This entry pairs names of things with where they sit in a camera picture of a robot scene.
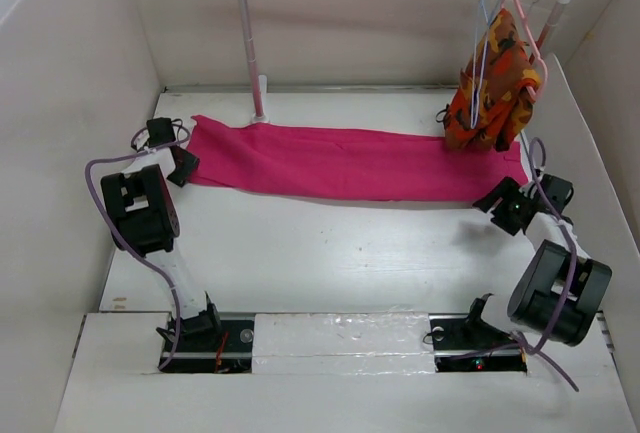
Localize pink trousers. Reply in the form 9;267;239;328
188;115;528;202

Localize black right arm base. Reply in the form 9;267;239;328
423;293;528;373

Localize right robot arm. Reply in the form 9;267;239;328
473;173;612;347

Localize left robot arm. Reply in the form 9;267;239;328
100;117;223;350

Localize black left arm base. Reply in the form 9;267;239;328
156;313;255;374

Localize pink plastic hanger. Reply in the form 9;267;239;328
512;0;549;102

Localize orange camouflage shorts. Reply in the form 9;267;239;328
441;9;541;152

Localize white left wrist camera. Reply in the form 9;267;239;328
131;131;149;151

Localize light blue wire hanger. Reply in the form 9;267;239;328
469;0;503;129

